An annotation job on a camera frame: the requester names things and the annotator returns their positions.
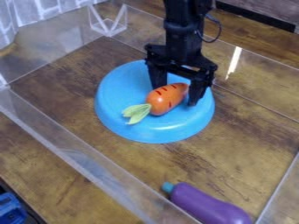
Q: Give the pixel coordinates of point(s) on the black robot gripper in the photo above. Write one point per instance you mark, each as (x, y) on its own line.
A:
(180, 57)

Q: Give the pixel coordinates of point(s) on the orange toy carrot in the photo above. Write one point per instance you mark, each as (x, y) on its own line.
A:
(160, 101)

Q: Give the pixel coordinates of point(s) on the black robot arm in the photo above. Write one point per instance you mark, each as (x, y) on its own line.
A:
(186, 11)

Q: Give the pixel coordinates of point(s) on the blue round tray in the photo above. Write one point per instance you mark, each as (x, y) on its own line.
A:
(123, 88)

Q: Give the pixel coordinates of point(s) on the purple toy eggplant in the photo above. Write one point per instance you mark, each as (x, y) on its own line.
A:
(206, 208)

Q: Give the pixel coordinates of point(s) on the blue object at corner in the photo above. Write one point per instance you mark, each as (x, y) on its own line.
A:
(12, 212)

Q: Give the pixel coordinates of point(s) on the clear acrylic enclosure wall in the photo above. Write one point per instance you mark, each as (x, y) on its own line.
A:
(83, 176)

